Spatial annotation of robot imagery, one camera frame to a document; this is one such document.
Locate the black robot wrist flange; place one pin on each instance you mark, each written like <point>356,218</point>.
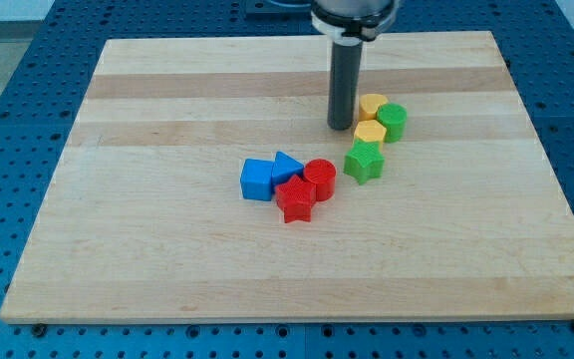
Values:
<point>353,20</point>

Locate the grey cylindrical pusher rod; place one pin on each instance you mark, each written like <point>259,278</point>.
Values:
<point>344,75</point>

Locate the green star block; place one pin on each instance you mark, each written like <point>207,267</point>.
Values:
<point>364,161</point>

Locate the yellow hexagon block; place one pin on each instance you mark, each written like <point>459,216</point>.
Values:
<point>370,131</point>

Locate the red star block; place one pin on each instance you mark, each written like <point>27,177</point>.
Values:
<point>296,198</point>

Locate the yellow heart block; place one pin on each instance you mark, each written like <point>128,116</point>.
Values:
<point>369,105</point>

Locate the green cylinder block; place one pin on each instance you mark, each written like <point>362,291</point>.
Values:
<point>394,118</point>

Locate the red cylinder block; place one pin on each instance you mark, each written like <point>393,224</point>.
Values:
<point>322,174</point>

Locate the blue triangle block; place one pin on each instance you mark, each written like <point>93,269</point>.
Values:
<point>284,167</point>

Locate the blue cube block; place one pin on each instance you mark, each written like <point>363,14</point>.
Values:
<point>256,179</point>

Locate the wooden board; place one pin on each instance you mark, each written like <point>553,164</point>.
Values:
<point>144,222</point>

